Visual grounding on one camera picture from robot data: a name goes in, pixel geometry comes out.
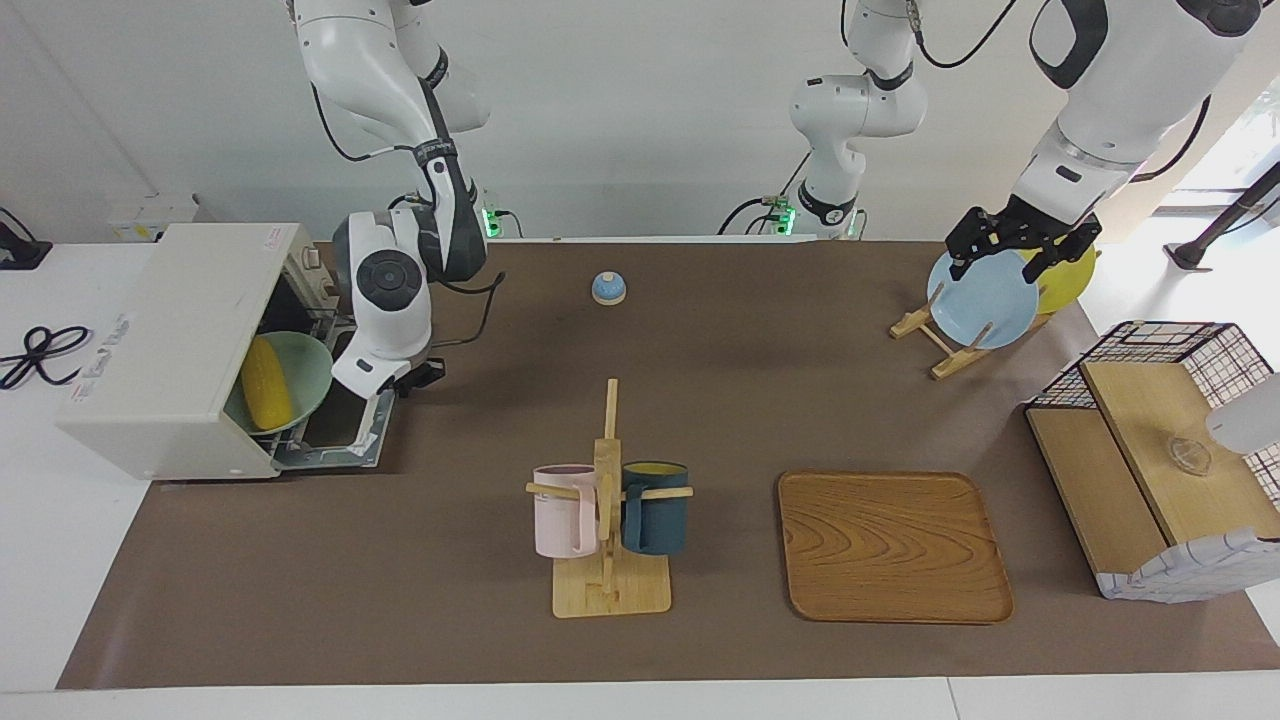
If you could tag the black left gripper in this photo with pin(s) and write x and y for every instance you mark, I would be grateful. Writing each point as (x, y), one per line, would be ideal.
(1035, 225)

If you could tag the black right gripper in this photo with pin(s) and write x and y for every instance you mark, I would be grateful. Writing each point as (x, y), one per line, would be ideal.
(425, 375)

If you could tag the mint green plate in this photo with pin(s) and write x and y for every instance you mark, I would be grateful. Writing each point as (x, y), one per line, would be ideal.
(310, 375)

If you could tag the yellow corn cob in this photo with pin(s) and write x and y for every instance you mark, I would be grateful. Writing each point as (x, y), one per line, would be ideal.
(267, 385)

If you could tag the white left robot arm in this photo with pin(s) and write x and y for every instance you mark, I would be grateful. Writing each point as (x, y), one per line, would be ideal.
(1130, 70)

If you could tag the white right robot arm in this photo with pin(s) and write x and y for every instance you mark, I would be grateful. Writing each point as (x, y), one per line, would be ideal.
(385, 300)

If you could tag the white toaster oven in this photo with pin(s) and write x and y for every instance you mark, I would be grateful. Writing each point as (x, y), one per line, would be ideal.
(170, 340)

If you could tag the white box behind oven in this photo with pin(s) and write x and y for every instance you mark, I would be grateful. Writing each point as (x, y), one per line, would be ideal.
(140, 215)

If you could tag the yellow plate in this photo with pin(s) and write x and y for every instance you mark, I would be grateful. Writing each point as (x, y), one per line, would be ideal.
(1072, 280)

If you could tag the light blue plate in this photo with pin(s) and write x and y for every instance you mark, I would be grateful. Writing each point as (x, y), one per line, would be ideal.
(985, 305)

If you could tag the wooden plate rack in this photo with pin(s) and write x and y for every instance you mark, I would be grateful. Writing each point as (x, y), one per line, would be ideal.
(955, 362)

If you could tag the brown table mat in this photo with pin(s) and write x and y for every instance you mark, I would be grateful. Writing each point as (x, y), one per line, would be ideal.
(420, 560)

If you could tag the pink mug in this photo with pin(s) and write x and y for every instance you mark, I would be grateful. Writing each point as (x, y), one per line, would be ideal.
(560, 515)

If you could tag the small blue dome bell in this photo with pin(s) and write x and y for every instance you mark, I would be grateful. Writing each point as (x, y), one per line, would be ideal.
(608, 290)

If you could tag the black stand leg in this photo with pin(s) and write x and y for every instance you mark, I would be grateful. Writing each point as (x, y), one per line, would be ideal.
(1225, 220)

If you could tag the light wooden stepped shelf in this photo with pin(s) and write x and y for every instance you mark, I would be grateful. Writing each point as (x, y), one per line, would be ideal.
(1140, 420)

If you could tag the small clear glass dish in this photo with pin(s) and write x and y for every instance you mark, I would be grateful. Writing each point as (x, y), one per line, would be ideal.
(1189, 455)

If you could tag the dark teal mug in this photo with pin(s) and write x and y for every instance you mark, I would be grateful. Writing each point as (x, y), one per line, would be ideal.
(660, 520)

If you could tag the wooden mug rack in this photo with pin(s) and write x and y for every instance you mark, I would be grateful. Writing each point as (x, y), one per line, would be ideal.
(610, 590)

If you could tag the blurred white cylinder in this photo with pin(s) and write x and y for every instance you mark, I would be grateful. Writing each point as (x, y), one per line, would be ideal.
(1250, 420)

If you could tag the brown wooden tray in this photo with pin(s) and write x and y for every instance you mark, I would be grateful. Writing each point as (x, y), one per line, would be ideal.
(890, 550)

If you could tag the white checkered cloth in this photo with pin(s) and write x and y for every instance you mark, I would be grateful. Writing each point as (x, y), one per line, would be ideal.
(1190, 575)

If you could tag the black clamp base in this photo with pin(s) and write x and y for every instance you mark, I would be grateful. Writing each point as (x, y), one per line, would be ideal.
(20, 255)

